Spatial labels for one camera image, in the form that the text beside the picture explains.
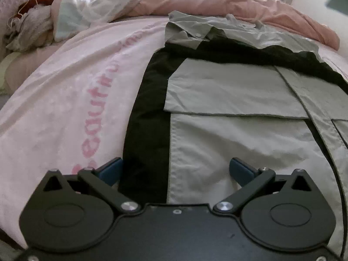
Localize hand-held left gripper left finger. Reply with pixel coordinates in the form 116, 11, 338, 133
42, 157, 142, 214

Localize grey and black jacket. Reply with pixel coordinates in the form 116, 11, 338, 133
119, 11, 348, 259

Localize grey crumpled cloth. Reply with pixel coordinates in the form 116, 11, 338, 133
4, 4, 55, 53

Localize white quilt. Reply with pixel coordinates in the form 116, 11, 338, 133
53, 0, 172, 43

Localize pink printed bed sheet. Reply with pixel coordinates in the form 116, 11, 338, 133
0, 15, 348, 251

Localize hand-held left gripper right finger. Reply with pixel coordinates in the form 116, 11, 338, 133
213, 157, 312, 214

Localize pink quilt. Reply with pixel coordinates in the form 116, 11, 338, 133
127, 0, 340, 51

